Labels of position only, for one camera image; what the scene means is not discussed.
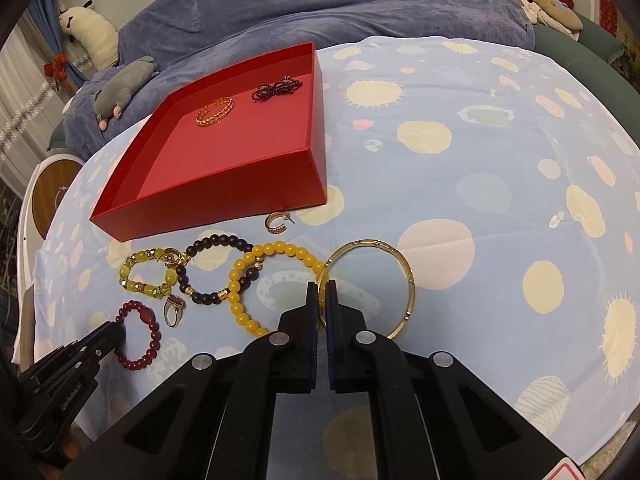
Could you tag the red box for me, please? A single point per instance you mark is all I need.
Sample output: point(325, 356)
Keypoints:
point(225, 150)

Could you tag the blue curtain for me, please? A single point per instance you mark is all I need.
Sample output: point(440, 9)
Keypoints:
point(47, 20)

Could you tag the white lace curtain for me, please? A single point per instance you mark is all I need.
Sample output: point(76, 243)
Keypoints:
point(20, 110)

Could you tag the small gold earring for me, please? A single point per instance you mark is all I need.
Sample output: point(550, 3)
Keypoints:
point(174, 255)

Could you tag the white plush toy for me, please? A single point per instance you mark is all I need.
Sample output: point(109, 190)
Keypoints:
point(100, 35)

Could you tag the red patterned cloth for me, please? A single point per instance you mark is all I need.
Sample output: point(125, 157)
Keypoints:
point(610, 10)

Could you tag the blue velvet blanket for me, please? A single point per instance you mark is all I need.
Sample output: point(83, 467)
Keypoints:
point(300, 0)

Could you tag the grey plush toy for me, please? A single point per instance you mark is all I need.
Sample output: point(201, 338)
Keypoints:
point(125, 85)

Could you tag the red card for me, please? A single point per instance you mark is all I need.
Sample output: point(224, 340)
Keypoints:
point(565, 471)

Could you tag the light blue dotted sheet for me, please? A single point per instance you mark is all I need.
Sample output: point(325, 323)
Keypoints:
point(475, 260)

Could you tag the green sofa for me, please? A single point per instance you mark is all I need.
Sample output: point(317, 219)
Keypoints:
point(590, 45)

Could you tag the beige plush toy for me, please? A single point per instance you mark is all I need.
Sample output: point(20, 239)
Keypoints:
point(555, 10)

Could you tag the red curtain tie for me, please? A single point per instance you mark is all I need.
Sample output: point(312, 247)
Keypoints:
point(55, 70)

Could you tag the gold bangle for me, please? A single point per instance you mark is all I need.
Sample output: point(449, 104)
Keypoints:
point(411, 285)

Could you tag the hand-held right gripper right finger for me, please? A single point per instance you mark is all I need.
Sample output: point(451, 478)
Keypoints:
point(331, 335)

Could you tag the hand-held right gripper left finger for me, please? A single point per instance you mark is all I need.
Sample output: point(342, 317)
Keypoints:
point(315, 335)

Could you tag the dark red beaded bow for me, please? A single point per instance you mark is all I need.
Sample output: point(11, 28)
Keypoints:
point(272, 91)

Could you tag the round wooden stool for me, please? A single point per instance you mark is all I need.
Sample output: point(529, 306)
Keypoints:
point(50, 190)

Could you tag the gold hoop earring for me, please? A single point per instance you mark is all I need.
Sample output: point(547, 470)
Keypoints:
point(270, 227)

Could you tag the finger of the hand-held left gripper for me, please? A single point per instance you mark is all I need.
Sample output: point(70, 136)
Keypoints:
point(112, 337)

